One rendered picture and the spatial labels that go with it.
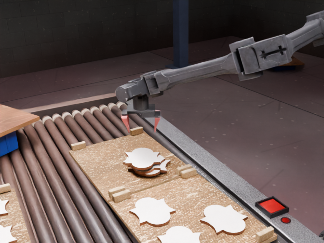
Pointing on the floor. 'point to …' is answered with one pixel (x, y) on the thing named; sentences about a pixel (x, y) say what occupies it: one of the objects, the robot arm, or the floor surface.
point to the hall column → (180, 34)
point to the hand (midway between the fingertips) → (141, 129)
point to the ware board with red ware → (289, 65)
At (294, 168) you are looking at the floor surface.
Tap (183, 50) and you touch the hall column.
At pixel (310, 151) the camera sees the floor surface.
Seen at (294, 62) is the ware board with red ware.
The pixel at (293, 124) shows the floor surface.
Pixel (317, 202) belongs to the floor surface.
